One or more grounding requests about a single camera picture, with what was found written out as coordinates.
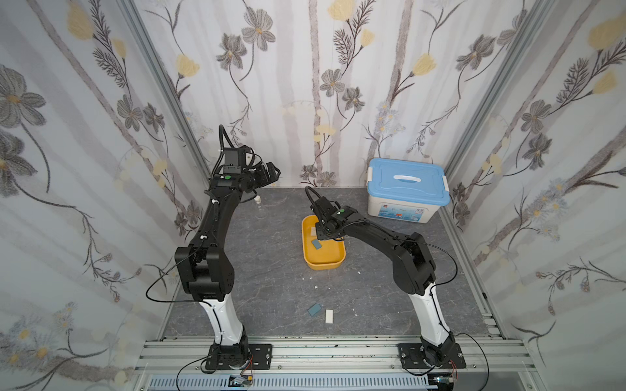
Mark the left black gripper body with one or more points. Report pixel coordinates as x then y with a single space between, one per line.
266 174

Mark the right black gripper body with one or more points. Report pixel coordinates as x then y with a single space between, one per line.
320 228

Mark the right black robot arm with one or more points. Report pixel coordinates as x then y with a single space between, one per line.
447 269

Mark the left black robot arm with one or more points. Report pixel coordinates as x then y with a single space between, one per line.
187 258

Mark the yellow plastic storage tray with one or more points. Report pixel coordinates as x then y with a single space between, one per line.
330 256

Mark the blue lid storage box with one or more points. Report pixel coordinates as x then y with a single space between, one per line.
406 190

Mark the glass flask with stopper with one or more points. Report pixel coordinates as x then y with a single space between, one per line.
261 209

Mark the small circuit board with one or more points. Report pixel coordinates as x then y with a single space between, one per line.
241 381

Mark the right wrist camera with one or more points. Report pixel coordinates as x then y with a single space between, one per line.
323 209

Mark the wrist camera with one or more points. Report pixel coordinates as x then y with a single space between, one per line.
323 209
237 160

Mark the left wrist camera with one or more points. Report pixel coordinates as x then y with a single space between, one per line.
237 160

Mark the aluminium frame rail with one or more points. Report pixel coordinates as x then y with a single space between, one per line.
335 354

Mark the white perforated cable duct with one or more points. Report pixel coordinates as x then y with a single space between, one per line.
393 381

